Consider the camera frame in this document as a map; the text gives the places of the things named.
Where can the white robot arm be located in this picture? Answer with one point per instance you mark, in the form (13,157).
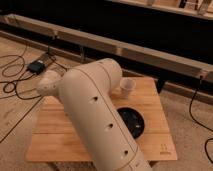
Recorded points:
(84,93)

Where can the blue power adapter box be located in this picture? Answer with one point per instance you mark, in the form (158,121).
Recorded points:
(36,67)

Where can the black round plate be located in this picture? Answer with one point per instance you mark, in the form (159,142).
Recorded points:
(133,120)

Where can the white paper cup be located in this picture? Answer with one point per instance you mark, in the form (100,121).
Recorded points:
(127,85)

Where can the long wooden beam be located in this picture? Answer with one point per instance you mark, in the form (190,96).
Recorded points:
(180,65)

